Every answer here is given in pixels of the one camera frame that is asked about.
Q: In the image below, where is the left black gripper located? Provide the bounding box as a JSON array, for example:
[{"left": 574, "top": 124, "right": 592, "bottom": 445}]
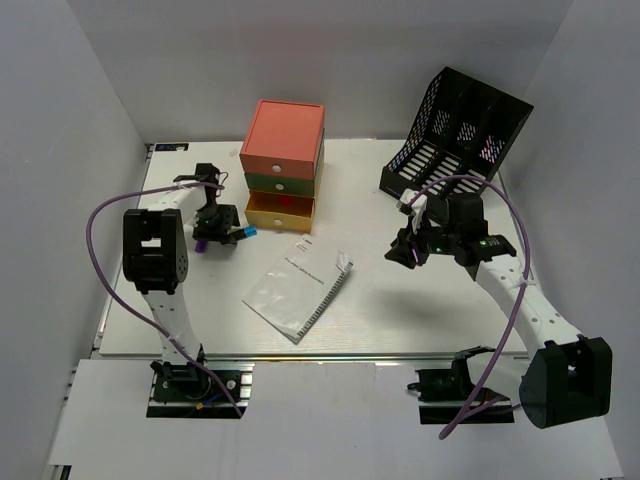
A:
[{"left": 192, "top": 204, "right": 240, "bottom": 246}]

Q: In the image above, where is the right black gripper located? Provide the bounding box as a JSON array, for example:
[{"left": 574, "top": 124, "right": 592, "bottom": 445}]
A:
[{"left": 385, "top": 212, "right": 462, "bottom": 269}]

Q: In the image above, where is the black purple highlighter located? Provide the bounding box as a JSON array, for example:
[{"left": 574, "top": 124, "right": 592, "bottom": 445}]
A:
[{"left": 195, "top": 240, "right": 207, "bottom": 253}]

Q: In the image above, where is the black blue highlighter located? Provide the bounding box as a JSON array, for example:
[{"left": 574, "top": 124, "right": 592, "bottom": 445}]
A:
[{"left": 233, "top": 226, "right": 257, "bottom": 241}]

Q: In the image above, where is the yellow bottom drawer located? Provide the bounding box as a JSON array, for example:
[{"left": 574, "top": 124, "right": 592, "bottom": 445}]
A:
[{"left": 245, "top": 191, "right": 315, "bottom": 233}]

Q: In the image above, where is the green drawer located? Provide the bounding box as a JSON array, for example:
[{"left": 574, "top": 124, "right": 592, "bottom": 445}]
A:
[{"left": 244, "top": 173, "right": 316, "bottom": 197}]

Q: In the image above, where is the white safety instructions booklet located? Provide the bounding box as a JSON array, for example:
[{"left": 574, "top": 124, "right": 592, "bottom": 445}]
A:
[{"left": 243, "top": 234, "right": 353, "bottom": 344}]

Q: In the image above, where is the orange top drawer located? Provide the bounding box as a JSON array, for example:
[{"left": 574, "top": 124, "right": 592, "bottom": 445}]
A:
[{"left": 239, "top": 100, "right": 325, "bottom": 180}]

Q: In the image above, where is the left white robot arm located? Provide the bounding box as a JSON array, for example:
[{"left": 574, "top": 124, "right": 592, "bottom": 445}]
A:
[{"left": 123, "top": 163, "right": 242, "bottom": 365}]

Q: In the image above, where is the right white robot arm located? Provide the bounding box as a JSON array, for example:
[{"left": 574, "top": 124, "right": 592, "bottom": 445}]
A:
[{"left": 385, "top": 189, "right": 613, "bottom": 429}]

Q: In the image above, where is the black label sticker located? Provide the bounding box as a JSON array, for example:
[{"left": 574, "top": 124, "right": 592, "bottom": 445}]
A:
[{"left": 154, "top": 143, "right": 189, "bottom": 152}]

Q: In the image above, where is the black file organizer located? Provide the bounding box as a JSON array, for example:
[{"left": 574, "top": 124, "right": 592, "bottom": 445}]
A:
[{"left": 379, "top": 67, "right": 534, "bottom": 199}]

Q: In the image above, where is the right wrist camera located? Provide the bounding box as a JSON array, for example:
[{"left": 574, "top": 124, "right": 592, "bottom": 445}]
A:
[{"left": 396, "top": 189, "right": 428, "bottom": 231}]

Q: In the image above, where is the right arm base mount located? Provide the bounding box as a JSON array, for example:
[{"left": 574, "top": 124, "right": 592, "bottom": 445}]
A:
[{"left": 406, "top": 346, "right": 515, "bottom": 425}]

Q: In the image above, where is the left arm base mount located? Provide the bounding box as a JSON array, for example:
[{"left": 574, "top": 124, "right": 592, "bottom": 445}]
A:
[{"left": 146, "top": 360, "right": 239, "bottom": 420}]

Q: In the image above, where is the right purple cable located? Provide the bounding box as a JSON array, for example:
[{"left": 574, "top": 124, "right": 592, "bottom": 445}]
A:
[{"left": 409, "top": 173, "right": 531, "bottom": 441}]

